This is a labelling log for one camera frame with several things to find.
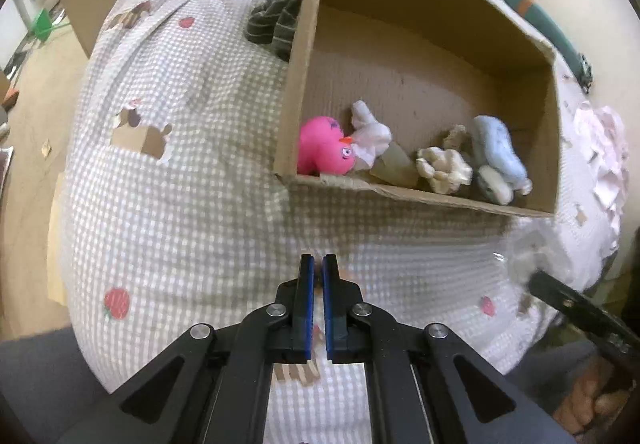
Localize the cream fluffy scrunchie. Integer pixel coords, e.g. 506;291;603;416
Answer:
416;147;473;195

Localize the light blue scrunchie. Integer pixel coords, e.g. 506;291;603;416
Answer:
471;115;533;204

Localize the white sock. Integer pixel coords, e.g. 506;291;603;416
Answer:
352;100;393;171

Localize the pink rubber duck toy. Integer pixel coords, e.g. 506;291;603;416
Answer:
297;116;356;175

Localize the brown beige scrunchie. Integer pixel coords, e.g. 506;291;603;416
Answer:
442;124;473;161

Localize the person's hand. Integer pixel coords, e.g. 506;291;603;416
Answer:
552;356;634;443

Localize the dark grey trouser leg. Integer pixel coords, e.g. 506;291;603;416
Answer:
0;327;108;443

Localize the checkered white bed cover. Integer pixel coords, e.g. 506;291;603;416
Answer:
46;0;632;444

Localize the flat cardboard sheet on floor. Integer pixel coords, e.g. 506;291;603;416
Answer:
47;172;67;306

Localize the pink white crumpled cloth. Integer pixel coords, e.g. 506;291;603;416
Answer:
573;100;629;251

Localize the teal orange bolster pillow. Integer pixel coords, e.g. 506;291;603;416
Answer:
503;0;593;94

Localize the open brown cardboard box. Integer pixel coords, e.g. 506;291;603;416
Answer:
273;0;560;216

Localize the dark striped cloth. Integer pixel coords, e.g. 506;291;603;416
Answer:
244;0;303;62

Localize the green dustpan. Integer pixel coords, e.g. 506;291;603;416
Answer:
30;10;70;42

